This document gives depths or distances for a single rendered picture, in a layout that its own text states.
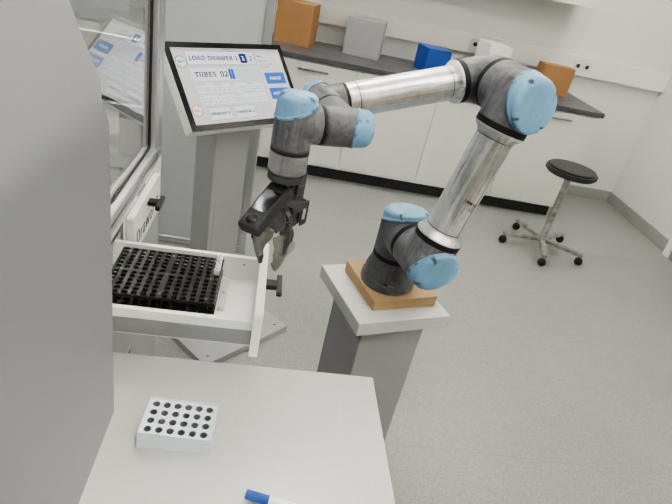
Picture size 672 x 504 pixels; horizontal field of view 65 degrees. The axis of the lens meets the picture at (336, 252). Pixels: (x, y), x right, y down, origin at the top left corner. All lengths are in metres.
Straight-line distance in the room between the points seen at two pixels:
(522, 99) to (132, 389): 0.95
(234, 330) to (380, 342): 0.53
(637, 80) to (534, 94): 4.22
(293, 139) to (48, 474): 0.85
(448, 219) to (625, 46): 4.18
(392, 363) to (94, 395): 1.39
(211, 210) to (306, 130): 1.23
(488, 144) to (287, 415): 0.70
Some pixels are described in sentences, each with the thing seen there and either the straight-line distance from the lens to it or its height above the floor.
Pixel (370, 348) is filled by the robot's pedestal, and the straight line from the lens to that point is 1.49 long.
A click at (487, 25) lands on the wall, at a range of 4.82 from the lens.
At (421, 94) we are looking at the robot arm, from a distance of 1.21.
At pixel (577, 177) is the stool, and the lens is 3.77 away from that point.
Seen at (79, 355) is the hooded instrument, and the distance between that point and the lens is 0.19.
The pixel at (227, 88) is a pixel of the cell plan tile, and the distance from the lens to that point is 1.99.
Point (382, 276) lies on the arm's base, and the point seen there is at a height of 0.84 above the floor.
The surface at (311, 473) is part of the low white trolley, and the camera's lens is 1.01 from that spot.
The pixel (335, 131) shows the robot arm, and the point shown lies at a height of 1.27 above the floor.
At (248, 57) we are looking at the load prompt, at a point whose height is 1.16.
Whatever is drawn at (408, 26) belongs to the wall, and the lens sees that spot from 4.63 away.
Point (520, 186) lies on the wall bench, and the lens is 4.51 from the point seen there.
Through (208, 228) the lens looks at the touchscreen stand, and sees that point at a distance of 2.20.
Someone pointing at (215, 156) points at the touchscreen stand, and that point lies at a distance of 2.07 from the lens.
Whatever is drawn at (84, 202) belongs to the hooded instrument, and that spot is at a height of 1.48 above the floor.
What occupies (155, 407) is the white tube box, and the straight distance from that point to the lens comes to 1.04.
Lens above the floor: 1.55
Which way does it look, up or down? 29 degrees down
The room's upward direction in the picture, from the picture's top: 13 degrees clockwise
